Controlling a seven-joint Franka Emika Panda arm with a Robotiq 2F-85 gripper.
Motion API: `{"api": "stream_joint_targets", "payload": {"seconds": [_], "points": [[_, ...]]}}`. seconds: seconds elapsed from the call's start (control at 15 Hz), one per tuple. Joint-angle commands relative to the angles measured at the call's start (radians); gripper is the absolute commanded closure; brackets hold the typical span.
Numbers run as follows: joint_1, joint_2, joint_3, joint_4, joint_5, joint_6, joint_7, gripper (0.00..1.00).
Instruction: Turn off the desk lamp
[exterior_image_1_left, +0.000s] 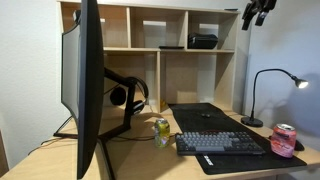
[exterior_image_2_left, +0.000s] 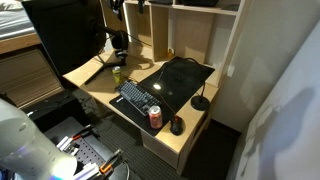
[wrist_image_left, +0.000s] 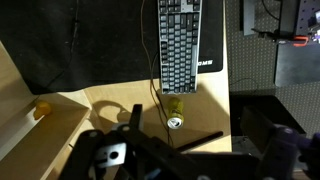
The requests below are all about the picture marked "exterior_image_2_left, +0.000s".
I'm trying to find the yellow green drink can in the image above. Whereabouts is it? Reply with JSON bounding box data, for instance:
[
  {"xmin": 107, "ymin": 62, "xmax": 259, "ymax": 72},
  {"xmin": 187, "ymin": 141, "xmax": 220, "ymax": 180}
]
[{"xmin": 111, "ymin": 65, "xmax": 123, "ymax": 85}]

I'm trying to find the wooden cubby shelf hutch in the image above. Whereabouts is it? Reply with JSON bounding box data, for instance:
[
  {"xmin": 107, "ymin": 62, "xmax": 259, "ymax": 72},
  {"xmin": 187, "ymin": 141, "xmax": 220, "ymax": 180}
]
[{"xmin": 99, "ymin": 0, "xmax": 251, "ymax": 88}]

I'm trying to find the white metal bracket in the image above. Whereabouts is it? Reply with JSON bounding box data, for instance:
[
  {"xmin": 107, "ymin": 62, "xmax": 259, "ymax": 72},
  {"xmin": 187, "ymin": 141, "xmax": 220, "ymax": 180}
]
[
  {"xmin": 71, "ymin": 161, "xmax": 101, "ymax": 180},
  {"xmin": 55, "ymin": 135, "xmax": 81, "ymax": 157}
]

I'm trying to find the black perforated robot platform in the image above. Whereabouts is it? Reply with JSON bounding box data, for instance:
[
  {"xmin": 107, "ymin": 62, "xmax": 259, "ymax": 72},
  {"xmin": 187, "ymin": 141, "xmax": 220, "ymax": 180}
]
[{"xmin": 43, "ymin": 116, "xmax": 141, "ymax": 180}]

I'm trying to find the wooden bed frame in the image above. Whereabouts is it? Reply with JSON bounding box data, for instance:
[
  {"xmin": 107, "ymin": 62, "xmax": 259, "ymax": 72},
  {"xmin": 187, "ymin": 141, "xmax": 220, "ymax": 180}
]
[{"xmin": 0, "ymin": 31, "xmax": 65, "ymax": 110}]

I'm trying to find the light wooden desk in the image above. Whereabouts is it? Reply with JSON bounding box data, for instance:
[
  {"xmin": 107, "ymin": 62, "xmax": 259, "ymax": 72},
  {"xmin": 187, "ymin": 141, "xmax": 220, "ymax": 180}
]
[{"xmin": 62, "ymin": 49, "xmax": 221, "ymax": 176}]

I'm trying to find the black over-ear headphones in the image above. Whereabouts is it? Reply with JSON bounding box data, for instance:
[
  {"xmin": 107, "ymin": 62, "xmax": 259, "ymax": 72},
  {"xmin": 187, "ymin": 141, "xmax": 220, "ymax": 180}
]
[{"xmin": 110, "ymin": 29, "xmax": 130, "ymax": 62}]

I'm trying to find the black desk mat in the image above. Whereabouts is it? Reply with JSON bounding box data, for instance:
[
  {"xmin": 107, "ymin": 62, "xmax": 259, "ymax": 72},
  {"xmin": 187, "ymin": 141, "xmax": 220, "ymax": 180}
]
[{"xmin": 109, "ymin": 56, "xmax": 216, "ymax": 137}]

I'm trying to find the black orange clamp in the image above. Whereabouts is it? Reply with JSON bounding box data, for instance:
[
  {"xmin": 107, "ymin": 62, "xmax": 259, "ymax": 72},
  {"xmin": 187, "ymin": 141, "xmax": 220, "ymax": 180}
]
[
  {"xmin": 98, "ymin": 148, "xmax": 125, "ymax": 177},
  {"xmin": 66, "ymin": 123, "xmax": 93, "ymax": 143}
]

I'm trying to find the black computer mouse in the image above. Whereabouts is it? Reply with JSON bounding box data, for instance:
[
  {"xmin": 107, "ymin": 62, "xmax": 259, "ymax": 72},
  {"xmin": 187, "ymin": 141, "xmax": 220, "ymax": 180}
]
[{"xmin": 169, "ymin": 115, "xmax": 184, "ymax": 136}]

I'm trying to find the grey bed mattress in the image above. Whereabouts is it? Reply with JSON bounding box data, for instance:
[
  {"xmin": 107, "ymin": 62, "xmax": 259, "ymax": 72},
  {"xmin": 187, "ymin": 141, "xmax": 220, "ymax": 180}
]
[{"xmin": 0, "ymin": 0, "xmax": 38, "ymax": 41}]

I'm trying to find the thin black cable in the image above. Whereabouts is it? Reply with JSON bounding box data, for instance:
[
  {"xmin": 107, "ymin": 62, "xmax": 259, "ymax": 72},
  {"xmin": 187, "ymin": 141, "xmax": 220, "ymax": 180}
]
[{"xmin": 128, "ymin": 78, "xmax": 177, "ymax": 117}]

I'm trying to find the red soda can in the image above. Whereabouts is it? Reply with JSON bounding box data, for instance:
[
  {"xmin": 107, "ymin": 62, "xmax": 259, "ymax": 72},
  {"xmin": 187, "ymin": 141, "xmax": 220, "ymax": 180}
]
[{"xmin": 148, "ymin": 105, "xmax": 164, "ymax": 130}]

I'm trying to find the black curved monitor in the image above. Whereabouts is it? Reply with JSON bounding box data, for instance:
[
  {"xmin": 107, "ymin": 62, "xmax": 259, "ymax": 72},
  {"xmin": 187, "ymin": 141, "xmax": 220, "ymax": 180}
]
[{"xmin": 21, "ymin": 0, "xmax": 108, "ymax": 77}]

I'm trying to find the white wall outlet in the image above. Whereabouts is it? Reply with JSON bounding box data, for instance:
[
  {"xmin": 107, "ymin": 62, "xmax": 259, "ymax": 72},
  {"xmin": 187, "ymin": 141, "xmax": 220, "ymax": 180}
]
[{"xmin": 226, "ymin": 64, "xmax": 236, "ymax": 78}]

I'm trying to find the dark grey mechanical keyboard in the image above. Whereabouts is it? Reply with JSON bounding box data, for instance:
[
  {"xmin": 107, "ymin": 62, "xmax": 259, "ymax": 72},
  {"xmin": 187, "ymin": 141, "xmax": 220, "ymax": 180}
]
[{"xmin": 114, "ymin": 80, "xmax": 163, "ymax": 117}]

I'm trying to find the black low cabinet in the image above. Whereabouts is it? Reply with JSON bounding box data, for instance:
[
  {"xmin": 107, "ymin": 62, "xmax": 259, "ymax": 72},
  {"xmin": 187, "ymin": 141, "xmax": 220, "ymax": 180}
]
[{"xmin": 19, "ymin": 89, "xmax": 85, "ymax": 134}]

